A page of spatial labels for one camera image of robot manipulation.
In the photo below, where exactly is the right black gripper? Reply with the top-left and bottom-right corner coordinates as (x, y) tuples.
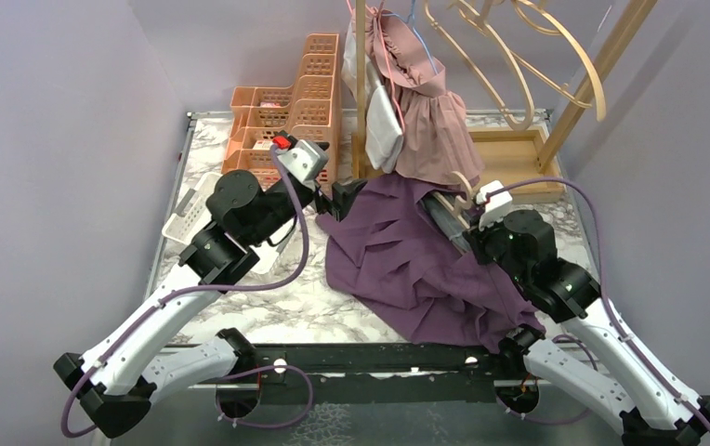
(467, 206), (533, 287)

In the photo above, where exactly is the wooden hanger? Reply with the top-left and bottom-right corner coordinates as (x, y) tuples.
(453, 0), (609, 123)
(432, 171), (480, 233)
(422, 1), (535, 131)

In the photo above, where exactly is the white skirt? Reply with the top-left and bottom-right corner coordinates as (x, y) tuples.
(341, 23), (403, 174)

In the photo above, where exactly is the purple cloth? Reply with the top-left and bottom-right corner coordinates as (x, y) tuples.
(316, 174), (545, 353)

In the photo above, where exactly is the pink clothes pile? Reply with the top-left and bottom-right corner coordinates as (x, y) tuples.
(365, 17), (484, 186)

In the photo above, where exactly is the pink wire hanger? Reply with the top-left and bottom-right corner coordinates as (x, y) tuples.
(341, 1), (405, 132)

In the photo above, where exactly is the blue wire hanger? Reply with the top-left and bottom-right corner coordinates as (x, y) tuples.
(382, 0), (439, 74)

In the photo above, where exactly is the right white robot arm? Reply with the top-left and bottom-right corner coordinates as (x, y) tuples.
(463, 210), (710, 445)

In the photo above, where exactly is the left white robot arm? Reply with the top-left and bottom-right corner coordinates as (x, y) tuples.
(53, 170), (366, 439)

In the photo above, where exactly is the wooden hanger rack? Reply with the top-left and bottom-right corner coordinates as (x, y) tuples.
(351, 1), (653, 203)

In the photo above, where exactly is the orange plastic file organizer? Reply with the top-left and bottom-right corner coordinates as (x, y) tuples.
(221, 33), (342, 192)

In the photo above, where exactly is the white plastic basket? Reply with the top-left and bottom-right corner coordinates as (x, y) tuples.
(162, 173), (296, 275)

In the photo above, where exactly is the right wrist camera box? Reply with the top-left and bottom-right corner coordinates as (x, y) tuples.
(475, 180), (513, 230)

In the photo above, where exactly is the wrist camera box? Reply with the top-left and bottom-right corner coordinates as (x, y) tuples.
(271, 131), (330, 190)
(475, 180), (513, 230)

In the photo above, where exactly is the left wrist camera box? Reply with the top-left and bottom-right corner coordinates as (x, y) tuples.
(271, 131), (330, 190)

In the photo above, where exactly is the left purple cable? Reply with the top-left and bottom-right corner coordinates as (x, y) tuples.
(60, 144), (314, 439)

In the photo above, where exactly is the purple cable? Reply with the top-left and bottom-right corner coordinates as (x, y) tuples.
(484, 177), (710, 446)
(60, 144), (314, 439)

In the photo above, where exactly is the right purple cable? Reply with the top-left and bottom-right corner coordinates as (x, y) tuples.
(484, 177), (710, 446)

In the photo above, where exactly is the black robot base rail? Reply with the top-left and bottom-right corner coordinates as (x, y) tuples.
(206, 326), (559, 408)

